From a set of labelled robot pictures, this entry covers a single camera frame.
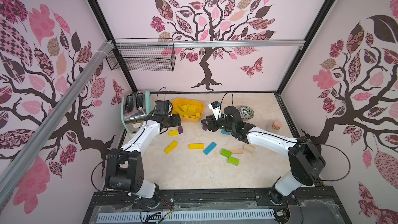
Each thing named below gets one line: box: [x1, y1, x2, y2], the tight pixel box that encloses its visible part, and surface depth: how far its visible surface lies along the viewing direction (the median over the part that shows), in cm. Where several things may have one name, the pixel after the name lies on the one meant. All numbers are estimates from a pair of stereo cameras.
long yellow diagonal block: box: [163, 140, 179, 155], surface depth 94 cm
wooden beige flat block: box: [229, 148, 244, 154], surface depth 91 cm
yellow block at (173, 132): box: [168, 129, 179, 137], surface depth 99 cm
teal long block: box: [203, 141, 218, 156], surface depth 92 cm
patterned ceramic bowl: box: [237, 105, 255, 120], surface depth 108 cm
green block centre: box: [220, 148, 233, 158], surface depth 90 cm
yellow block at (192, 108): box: [187, 105, 199, 112], surface depth 109 cm
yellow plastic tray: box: [172, 98, 205, 123], surface depth 109 cm
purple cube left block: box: [177, 125, 184, 135], surface depth 100 cm
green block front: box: [227, 157, 240, 166], surface depth 87 cm
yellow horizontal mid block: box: [188, 143, 205, 150], surface depth 93 cm
